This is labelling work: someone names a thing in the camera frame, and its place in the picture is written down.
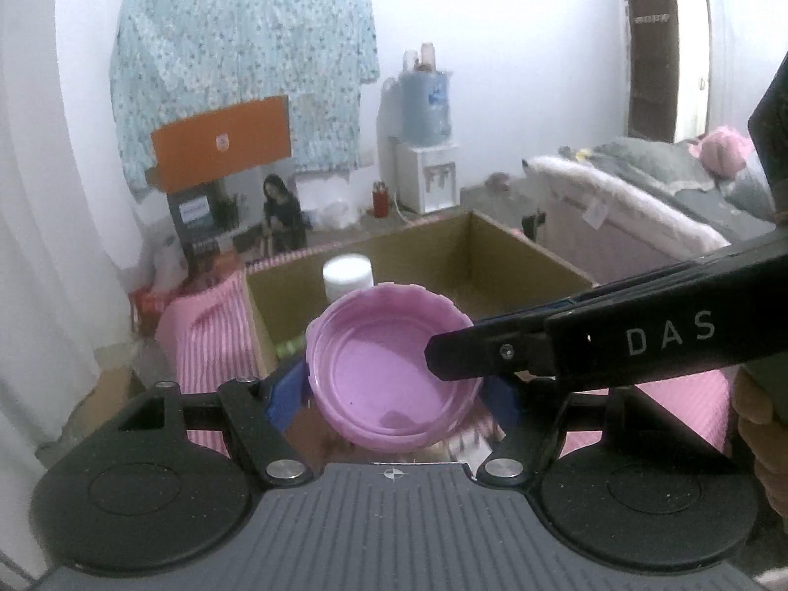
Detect grey blanket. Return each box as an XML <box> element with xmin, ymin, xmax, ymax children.
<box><xmin>557</xmin><ymin>135</ymin><xmax>777</xmax><ymax>241</ymax></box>

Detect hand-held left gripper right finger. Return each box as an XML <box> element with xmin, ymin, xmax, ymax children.
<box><xmin>475</xmin><ymin>374</ymin><xmax>733</xmax><ymax>487</ymax></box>

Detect pink checkered tablecloth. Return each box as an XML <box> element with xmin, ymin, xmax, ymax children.
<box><xmin>155</xmin><ymin>212</ymin><xmax>736</xmax><ymax>462</ymax></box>

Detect dark printed product box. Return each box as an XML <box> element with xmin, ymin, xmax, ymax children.
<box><xmin>166</xmin><ymin>163</ymin><xmax>309</xmax><ymax>260</ymax></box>

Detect red snack packet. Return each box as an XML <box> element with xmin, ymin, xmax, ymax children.
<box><xmin>131</xmin><ymin>289</ymin><xmax>167</xmax><ymax>336</ymax></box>

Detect white curtain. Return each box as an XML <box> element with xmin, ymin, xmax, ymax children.
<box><xmin>0</xmin><ymin>0</ymin><xmax>155</xmax><ymax>462</ymax></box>

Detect orange cardboard box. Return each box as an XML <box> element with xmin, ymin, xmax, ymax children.
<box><xmin>146</xmin><ymin>95</ymin><xmax>292</xmax><ymax>193</ymax></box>

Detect brown wooden door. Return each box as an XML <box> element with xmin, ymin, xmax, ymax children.
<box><xmin>621</xmin><ymin>0</ymin><xmax>712</xmax><ymax>144</ymax></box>

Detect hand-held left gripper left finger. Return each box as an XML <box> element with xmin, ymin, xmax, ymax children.
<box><xmin>114</xmin><ymin>360</ymin><xmax>318</xmax><ymax>487</ymax></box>

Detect blue floral cloth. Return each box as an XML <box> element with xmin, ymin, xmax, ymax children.
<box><xmin>109</xmin><ymin>0</ymin><xmax>379</xmax><ymax>201</ymax></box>

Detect white plastic bag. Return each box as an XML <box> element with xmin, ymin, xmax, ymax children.
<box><xmin>311</xmin><ymin>197</ymin><xmax>361</xmax><ymax>231</ymax></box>
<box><xmin>151</xmin><ymin>234</ymin><xmax>189</xmax><ymax>293</ymax></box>

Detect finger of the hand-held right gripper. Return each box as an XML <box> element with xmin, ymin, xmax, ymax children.
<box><xmin>425</xmin><ymin>314</ymin><xmax>558</xmax><ymax>383</ymax></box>
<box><xmin>474</xmin><ymin>228</ymin><xmax>788</xmax><ymax>325</ymax></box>

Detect white water dispenser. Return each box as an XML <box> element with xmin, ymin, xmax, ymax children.
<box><xmin>378</xmin><ymin>77</ymin><xmax>460</xmax><ymax>215</ymax></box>

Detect stacked cups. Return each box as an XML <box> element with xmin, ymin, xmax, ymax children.
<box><xmin>403</xmin><ymin>43</ymin><xmax>438</xmax><ymax>71</ymax></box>

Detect blue water bottle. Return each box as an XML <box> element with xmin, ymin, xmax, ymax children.
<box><xmin>399</xmin><ymin>65</ymin><xmax>452</xmax><ymax>145</ymax></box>

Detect wooden stool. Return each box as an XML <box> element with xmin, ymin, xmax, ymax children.
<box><xmin>65</xmin><ymin>366</ymin><xmax>152</xmax><ymax>438</ymax></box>

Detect purple plastic lid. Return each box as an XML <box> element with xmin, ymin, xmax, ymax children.
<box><xmin>306</xmin><ymin>283</ymin><xmax>484</xmax><ymax>452</ymax></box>

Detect person's right hand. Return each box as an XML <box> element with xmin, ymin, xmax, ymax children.
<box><xmin>731</xmin><ymin>369</ymin><xmax>788</xmax><ymax>521</ymax></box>

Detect brown cardboard box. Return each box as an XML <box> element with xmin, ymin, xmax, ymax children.
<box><xmin>241</xmin><ymin>209</ymin><xmax>595</xmax><ymax>383</ymax></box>

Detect white pill bottle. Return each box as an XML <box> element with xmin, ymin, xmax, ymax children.
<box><xmin>323</xmin><ymin>254</ymin><xmax>374</xmax><ymax>304</ymax></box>

